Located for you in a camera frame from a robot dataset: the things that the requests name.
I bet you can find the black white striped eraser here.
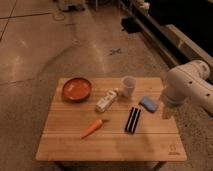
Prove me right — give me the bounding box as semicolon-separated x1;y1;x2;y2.
125;107;141;134

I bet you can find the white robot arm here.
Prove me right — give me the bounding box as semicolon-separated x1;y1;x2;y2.
161;60;213;118

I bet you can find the white ceramic cup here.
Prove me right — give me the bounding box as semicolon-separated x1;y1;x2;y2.
122;76;136;97

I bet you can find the blue sponge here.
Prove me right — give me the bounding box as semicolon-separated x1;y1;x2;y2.
139;96;159;113

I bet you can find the wooden table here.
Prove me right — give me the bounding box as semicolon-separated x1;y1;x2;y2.
36;77;187;163

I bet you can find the white plastic bottle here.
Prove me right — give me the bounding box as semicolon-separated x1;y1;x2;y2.
95;90;118;113

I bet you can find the orange carrot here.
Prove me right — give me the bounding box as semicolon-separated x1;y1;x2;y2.
81;119;107;139

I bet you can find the metal shelf rack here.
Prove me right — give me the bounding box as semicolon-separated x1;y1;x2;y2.
119;0;213;83

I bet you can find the red bowl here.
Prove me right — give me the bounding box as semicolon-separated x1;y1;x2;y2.
62;77;92;102

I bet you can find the black box on floor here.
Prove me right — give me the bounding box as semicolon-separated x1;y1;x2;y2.
121;17;141;34

